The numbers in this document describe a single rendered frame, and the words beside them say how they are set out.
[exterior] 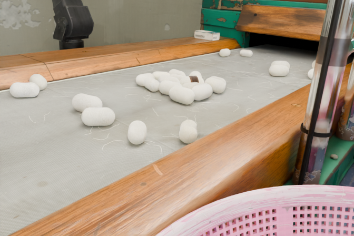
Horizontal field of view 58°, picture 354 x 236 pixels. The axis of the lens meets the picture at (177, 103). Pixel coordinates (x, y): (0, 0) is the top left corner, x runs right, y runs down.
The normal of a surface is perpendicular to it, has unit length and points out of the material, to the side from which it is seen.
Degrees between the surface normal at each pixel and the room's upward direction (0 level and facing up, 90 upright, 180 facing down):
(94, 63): 45
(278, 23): 67
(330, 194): 74
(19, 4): 90
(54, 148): 0
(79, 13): 60
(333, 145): 0
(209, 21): 90
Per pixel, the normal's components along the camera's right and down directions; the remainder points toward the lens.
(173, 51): 0.58, -0.49
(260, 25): -0.55, -0.17
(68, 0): 0.73, -0.27
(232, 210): 0.51, 0.04
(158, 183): 0.06, -0.94
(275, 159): 0.77, 0.24
